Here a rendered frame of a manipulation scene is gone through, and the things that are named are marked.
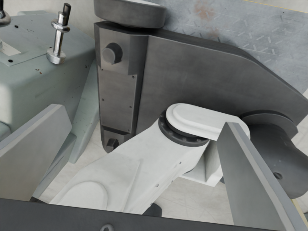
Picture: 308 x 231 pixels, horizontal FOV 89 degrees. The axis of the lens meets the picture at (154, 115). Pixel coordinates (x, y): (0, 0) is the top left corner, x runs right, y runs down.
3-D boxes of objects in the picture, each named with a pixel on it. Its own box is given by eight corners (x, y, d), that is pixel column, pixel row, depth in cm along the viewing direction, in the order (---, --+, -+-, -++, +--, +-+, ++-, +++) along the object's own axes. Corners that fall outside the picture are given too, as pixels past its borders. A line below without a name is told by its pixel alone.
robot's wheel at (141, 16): (171, 6, 50) (160, 8, 35) (168, 24, 53) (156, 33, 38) (112, -7, 52) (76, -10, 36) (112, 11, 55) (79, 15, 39)
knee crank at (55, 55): (61, -2, 51) (47, -3, 46) (78, 9, 52) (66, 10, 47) (53, 56, 64) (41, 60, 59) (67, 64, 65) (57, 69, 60)
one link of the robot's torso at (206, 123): (244, 112, 43) (259, 148, 32) (215, 157, 55) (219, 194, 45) (171, 94, 44) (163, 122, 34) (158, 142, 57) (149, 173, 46)
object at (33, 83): (53, 9, 87) (-117, 18, 40) (104, 43, 92) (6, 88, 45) (42, 106, 135) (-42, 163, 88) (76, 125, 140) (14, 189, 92)
